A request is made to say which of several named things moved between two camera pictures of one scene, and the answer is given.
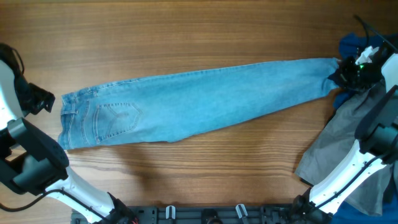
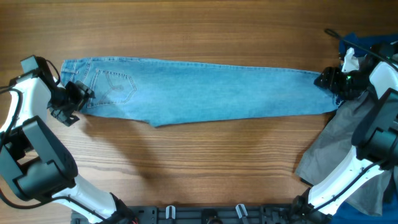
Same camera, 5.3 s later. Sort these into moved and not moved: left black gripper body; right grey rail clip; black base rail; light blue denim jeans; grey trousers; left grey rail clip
Moved: left black gripper body; light blue denim jeans
Not moved: grey trousers; black base rail; left grey rail clip; right grey rail clip
